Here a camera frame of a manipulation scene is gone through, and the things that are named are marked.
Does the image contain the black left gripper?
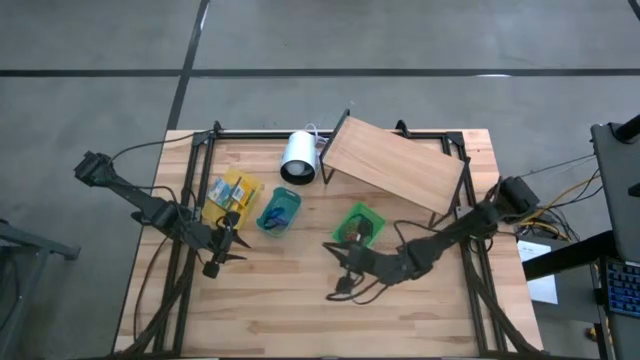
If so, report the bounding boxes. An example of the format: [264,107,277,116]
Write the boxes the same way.
[199,212,252,280]

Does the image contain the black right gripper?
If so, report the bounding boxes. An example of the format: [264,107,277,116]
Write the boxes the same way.
[322,218,390,296]

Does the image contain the teal plastic bin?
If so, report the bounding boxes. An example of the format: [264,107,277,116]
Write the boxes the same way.
[255,186,303,238]

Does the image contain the black desk bar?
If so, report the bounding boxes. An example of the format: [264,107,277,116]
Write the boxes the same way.
[522,229,616,281]

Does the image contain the green plastic mesh basket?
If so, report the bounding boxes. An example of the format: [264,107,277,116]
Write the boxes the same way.
[330,201,387,249]

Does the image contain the yellow translucent plastic bin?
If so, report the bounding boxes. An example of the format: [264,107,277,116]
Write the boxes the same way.
[200,167,265,230]

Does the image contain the wooden shelf riser black legs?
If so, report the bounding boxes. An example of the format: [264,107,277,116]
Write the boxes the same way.
[318,108,473,231]

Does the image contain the white cylindrical lamp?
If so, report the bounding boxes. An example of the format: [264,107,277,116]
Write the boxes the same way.
[278,129,320,187]

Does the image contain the grey metal cart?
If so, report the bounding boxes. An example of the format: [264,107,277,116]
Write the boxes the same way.
[0,219,81,360]

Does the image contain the white paper sheet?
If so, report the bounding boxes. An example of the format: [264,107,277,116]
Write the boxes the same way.
[517,239,559,305]

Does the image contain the backlit keyboard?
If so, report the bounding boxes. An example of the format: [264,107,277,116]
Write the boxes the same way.
[604,258,640,319]

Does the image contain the dark grey monitor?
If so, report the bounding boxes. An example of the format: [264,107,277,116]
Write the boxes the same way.
[590,114,640,261]

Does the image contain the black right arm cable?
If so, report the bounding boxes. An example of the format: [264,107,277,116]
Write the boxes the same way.
[324,219,416,306]

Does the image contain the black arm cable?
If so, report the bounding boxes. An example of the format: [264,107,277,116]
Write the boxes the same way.
[107,128,216,201]
[324,219,416,306]

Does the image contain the black aluminium table frame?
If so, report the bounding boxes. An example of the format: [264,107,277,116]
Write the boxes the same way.
[114,119,539,359]

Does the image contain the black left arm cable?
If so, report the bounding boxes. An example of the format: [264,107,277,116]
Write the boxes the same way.
[107,128,216,201]

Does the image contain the yellow and black cable bundle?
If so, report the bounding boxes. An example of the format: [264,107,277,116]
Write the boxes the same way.
[514,154,604,241]

